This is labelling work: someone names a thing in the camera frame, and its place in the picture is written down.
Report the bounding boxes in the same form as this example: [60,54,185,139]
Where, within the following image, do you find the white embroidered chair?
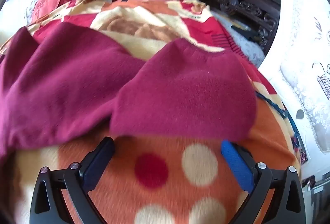
[258,0,330,178]

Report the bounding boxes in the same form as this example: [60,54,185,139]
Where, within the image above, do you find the maroon fleece garment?
[0,23,258,160]

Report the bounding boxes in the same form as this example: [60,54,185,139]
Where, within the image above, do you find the orange red printed blanket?
[0,0,302,224]

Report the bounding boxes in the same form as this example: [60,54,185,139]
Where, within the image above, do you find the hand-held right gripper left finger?
[29,136,116,224]

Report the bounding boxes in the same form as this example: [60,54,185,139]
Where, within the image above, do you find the floral bed sheet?
[214,11,266,68]

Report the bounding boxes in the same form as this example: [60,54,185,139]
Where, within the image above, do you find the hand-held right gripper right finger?
[220,139,306,224]

